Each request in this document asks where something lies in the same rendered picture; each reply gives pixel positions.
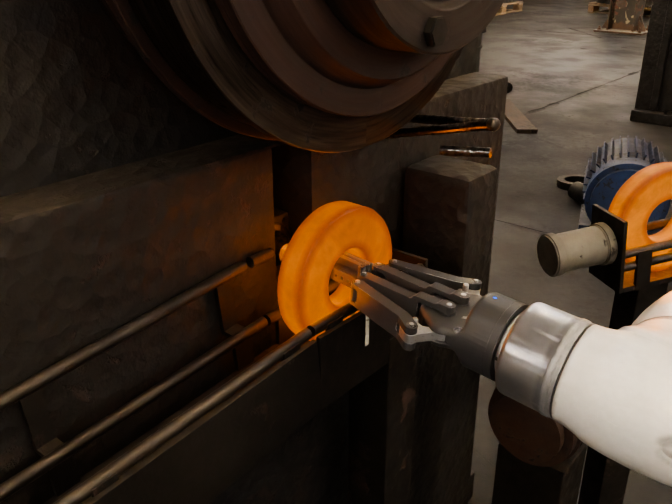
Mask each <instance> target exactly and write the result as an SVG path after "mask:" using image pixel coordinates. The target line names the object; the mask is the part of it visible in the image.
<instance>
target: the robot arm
mask: <svg viewBox="0 0 672 504"><path fill-rule="evenodd" d="M399 270H402V271H399ZM330 278H331V279H333V280H334V281H336V282H339V283H341V284H343V285H345V286H347V287H349V288H351V292H350V304H351V305H353V306H354V307H355V308H357V309H358V310H359V311H361V312H362V313H363V314H365V315H366V316H367V317H369V318H370V319H371V320H373V321H374V322H375V323H377V324H378V325H379V326H381V327H382V328H383V329H385V330H386V331H388V332H389V333H390V334H392V335H393V336H394V337H396V339H397V340H398V342H399V343H400V345H401V347H402V348H403V349H404V350H406V351H412V350H414V349H415V344H416V342H424V341H430V342H431V343H432V344H434V345H436V346H438V347H444V348H448V349H451V350H453V351H454V352H455V353H456V355H457V357H458V359H459V361H460V363H461V364H462V365H463V366H464V367H466V368H468V369H470V370H472V371H474V372H476V373H478V374H481V375H483V376H485V377H487V378H489V379H491V380H493V381H495V383H496V387H497V389H498V391H499V392H500V393H501V394H503V395H505V396H507V397H509V398H511V399H513V400H515V401H517V402H519V403H521V404H523V405H525V406H527V407H529V408H531V409H533V410H535V411H537V412H539V413H540V414H541V415H543V416H545V417H547V418H551V419H553V420H555V421H556V422H558V423H560V424H562V425H563V426H564V427H566V428H567V429H568V430H570V431H571V432H572V433H573V434H574V435H575V436H576V437H577V438H578V439H580V440H581V441H582V442H583V443H584V444H586V445H588V446H589V447H591V448H593V449H594V450H596V451H597V452H599V453H601V454H602V455H604V456H606V457H608V458H610V459H612V460H614V461H615V462H617V463H619V464H621V465H623V466H625V467H627V468H629V469H631V470H633V471H635V472H637V473H639V474H642V475H644V476H646V477H648V478H651V479H653V480H655V481H658V482H660V483H662V484H665V485H668V486H671V487H672V291H670V292H668V293H667V294H665V295H664V296H662V297H661V298H659V299H658V300H656V301H655V302H654V303H653V304H651V305H650V306H649V307H648V308H646V309H645V310H644V311H643V312H642V313H641V314H640V315H639V317H638V318H637V319H636V320H635V321H634V322H633V323H632V325H631V326H623V327H621V328H620V329H618V330H615V329H610V328H605V327H602V326H599V325H596V324H593V323H592V322H591V321H589V320H587V319H584V318H579V317H576V316H574V315H571V314H569V313H566V312H564V311H561V310H559V309H557V308H554V307H552V306H549V305H547V304H544V303H541V302H536V303H533V304H531V305H530V306H528V305H526V304H524V303H521V302H519V301H516V300H514V299H512V298H509V297H507V296H504V295H502V294H500V293H497V292H491V293H488V294H486V295H484V296H481V295H480V290H481V285H482V281H481V280H479V279H473V278H465V277H458V276H454V275H451V274H447V273H443V272H440V271H436V270H433V269H429V268H426V267H422V266H418V265H415V264H411V263H408V262H404V261H401V260H397V259H390V260H389V262H388V264H383V263H380V262H376V263H374V264H373V263H372V262H369V261H367V260H365V259H363V258H360V257H358V256H356V255H353V254H351V253H349V252H347V251H345V252H344V253H343V254H342V255H341V256H340V257H339V259H338V260H337V261H336V263H335V265H334V267H333V269H332V272H331V275H330ZM457 289H458V290H457Z"/></svg>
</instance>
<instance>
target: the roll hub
mask: <svg viewBox="0 0 672 504"><path fill-rule="evenodd" d="M504 1H505V0H326V2H327V4H328V5H329V7H330V8H331V10H332V11H333V13H334V14H335V15H336V17H337V18H338V19H339V20H340V22H341V23H342V24H343V25H344V26H345V27H346V28H347V29H348V30H349V31H350V32H351V33H353V34H354V35H355V36H356V37H358V38H359V39H361V40H362V41H364V42H366V43H368V44H370V45H372V46H375V47H378V48H381V49H387V50H395V51H404V52H412V53H421V54H430V55H442V54H447V53H451V52H454V51H456V50H458V49H460V48H462V47H464V46H465V45H467V44H468V43H470V42H471V41H472V40H474V39H475V38H476V37H477V36H478V35H479V34H480V33H481V32H482V31H483V30H484V29H485V28H486V27H487V25H488V24H489V23H490V22H491V21H492V19H493V18H494V17H495V15H496V14H497V12H498V11H499V9H500V8H501V6H502V4H503V3H504ZM434 16H444V17H445V20H446V25H447V29H448V32H447V35H446V38H445V40H444V43H443V45H440V46H435V47H431V46H427V43H426V39H425V36H424V29H425V26H426V23H427V21H428V18H429V17H434Z"/></svg>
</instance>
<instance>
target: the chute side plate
mask: <svg viewBox="0 0 672 504"><path fill-rule="evenodd" d="M365 320H366V315H365V314H363V313H362V312H361V311H359V312H358V313H356V314H354V315H353V316H351V317H349V318H347V319H346V320H344V321H343V322H341V323H339V324H338V325H336V326H334V327H333V328H331V329H329V330H327V331H326V332H324V333H322V334H320V335H319V336H317V337H316V340H314V339H313V340H311V341H310V342H308V343H307V344H306V345H304V346H303V347H301V348H300V349H299V350H298V351H296V352H295V353H293V354H292V355H291V356H289V357H288V358H287V359H285V360H283V361H282V362H280V363H279V364H278V365H276V366H275V367H274V368H272V369H271V370H269V371H268V372H267V373H265V374H264V375H262V376H261V377H260V378H258V379H257V380H255V381H254V382H253V383H251V384H250V385H249V386H247V387H246V388H244V389H243V390H242V391H240V392H239V393H237V394H236V395H235V396H233V397H232V398H230V399H229V400H228V401H226V402H225V403H223V404H222V405H221V406H219V407H218V408H217V409H215V410H214V411H212V412H211V413H210V414H208V415H207V416H205V417H204V418H203V419H201V420H200V421H198V422H197V423H196V424H194V425H193V426H192V427H190V428H189V429H187V430H186V431H185V432H183V433H182V434H180V435H179V436H178V437H176V438H175V439H173V440H172V441H171V442H169V443H168V444H166V445H165V446H164V447H162V448H161V449H160V450H158V451H157V452H155V453H154V454H153V455H151V456H150V457H148V458H147V459H146V460H144V461H143V462H141V463H140V464H139V465H137V466H136V467H134V468H133V469H132V470H130V471H129V472H128V473H126V474H125V475H123V476H122V477H121V478H119V479H118V480H117V481H116V482H114V483H113V484H111V485H110V486H109V487H107V488H106V489H105V490H103V491H102V492H100V493H99V494H98V495H96V496H95V497H93V498H91V499H90V500H89V501H87V502H86V503H84V504H208V503H209V502H211V501H212V500H213V499H214V498H215V497H217V496H218V495H219V494H220V493H222V492H223V491H224V490H225V489H226V488H228V487H229V486H230V485H231V484H232V483H234V482H235V481H236V480H237V479H238V478H240V477H241V476H242V475H243V474H245V473H246V472H247V471H248V470H249V469H251V468H252V467H253V466H254V465H255V464H257V463H258V462H259V461H260V460H261V459H263V458H264V457H265V456H266V455H267V454H269V453H270V452H271V451H272V450H274V449H275V448H276V447H277V446H278V445H280V444H281V443H282V442H283V441H284V440H286V439H287V438H288V437H289V436H290V435H292V434H293V433H294V432H295V431H297V430H298V429H299V428H300V427H301V426H303V425H304V424H305V423H306V422H307V421H309V420H310V419H311V418H312V417H313V416H315V415H316V414H317V413H318V412H319V411H321V410H322V409H323V408H325V407H326V406H328V405H329V404H330V403H332V402H333V401H335V400H336V399H337V398H339V397H340V396H342V395H343V394H345V393H346V392H347V391H349V390H350V389H352V388H353V387H355V386H356V385H357V384H359V383H360V382H362V381H363V380H364V379H366V378H367V377H369V376H370V375H372V374H373V373H374V372H376V371H377V370H379V369H380V368H381V367H383V366H384V365H386V364H387V363H388V344H389V339H390V338H392V337H393V335H392V334H390V333H389V332H388V331H386V330H385V329H383V328H382V327H381V326H379V325H378V324H377V323H375V322H374V321H373V320H371V319H370V318H369V344H368V345H367V346H365Z"/></svg>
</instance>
